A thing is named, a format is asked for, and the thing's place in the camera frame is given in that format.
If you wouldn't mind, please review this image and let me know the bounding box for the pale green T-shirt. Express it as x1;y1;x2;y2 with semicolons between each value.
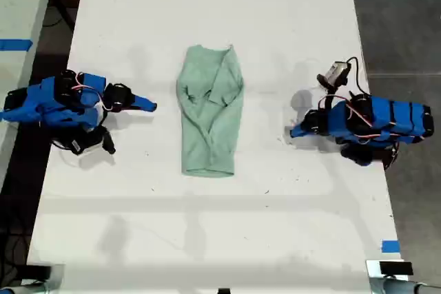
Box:
176;43;246;179

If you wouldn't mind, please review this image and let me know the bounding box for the white side table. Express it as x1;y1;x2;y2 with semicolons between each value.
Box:
0;0;59;188

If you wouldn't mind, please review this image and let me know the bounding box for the long blue tape strip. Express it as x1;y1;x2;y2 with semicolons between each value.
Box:
0;39;34;52

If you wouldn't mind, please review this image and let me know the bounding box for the short blue tape strip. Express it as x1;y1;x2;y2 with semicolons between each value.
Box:
381;240;401;254

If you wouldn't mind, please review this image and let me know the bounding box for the small black box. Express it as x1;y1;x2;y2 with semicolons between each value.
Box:
24;264;53;280
378;261;414;277

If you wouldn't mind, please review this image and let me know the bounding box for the camera black stalk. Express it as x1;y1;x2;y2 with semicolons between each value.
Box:
322;86;338;112

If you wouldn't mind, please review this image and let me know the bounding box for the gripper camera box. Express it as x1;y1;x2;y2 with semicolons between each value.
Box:
70;127;116;156
316;61;353;89

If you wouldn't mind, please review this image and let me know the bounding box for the camera black cable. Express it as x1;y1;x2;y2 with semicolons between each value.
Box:
345;56;372;98
50;139;75;154

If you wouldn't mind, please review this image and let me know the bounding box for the black floor cable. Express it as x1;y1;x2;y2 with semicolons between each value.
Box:
41;0;77;32

